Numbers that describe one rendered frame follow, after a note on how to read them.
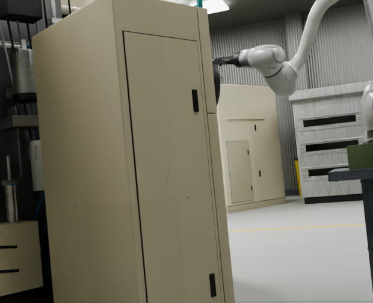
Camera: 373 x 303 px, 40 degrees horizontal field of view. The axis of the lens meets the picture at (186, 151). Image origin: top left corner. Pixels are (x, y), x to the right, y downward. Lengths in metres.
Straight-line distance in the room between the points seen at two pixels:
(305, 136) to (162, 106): 6.74
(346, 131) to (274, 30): 3.50
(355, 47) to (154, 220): 9.39
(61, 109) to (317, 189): 6.74
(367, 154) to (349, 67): 8.39
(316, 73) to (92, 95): 9.19
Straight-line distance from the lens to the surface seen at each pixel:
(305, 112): 8.28
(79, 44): 1.73
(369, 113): 2.36
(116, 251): 1.59
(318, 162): 8.24
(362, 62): 10.65
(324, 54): 10.71
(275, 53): 2.25
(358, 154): 2.29
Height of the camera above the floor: 0.71
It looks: 2 degrees up
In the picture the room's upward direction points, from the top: 5 degrees counter-clockwise
